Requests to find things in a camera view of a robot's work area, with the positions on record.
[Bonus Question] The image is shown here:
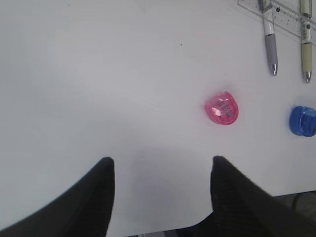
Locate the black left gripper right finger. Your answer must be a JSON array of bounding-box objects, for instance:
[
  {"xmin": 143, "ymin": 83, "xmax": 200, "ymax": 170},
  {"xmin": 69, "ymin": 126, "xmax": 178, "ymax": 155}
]
[{"xmin": 210, "ymin": 155, "xmax": 316, "ymax": 237}]

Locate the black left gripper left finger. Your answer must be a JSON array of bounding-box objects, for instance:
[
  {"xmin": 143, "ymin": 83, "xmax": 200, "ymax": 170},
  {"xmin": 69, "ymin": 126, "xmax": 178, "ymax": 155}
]
[{"xmin": 0, "ymin": 157, "xmax": 115, "ymax": 237}]

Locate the blue pencil sharpener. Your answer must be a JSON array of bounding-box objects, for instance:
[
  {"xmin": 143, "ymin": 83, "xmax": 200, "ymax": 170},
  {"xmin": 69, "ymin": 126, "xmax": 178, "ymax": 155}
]
[{"xmin": 289, "ymin": 106, "xmax": 316, "ymax": 137}]

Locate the pink pencil sharpener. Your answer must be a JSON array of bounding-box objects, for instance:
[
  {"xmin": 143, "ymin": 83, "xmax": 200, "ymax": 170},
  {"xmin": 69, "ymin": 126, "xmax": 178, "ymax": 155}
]
[{"xmin": 204, "ymin": 91, "xmax": 239, "ymax": 125}]

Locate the grey grip pen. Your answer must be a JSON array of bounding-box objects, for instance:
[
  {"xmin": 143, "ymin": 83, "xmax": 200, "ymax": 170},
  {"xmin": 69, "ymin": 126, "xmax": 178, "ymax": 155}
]
[{"xmin": 258, "ymin": 0, "xmax": 278, "ymax": 77}]

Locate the cream grip pen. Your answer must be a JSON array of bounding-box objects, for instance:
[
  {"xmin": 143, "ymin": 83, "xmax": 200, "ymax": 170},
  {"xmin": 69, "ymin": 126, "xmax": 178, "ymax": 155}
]
[{"xmin": 300, "ymin": 0, "xmax": 313, "ymax": 84}]

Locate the clear plastic ruler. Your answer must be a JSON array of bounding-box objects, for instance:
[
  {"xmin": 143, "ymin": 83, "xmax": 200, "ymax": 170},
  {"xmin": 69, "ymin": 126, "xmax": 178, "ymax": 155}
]
[{"xmin": 237, "ymin": 0, "xmax": 316, "ymax": 45}]

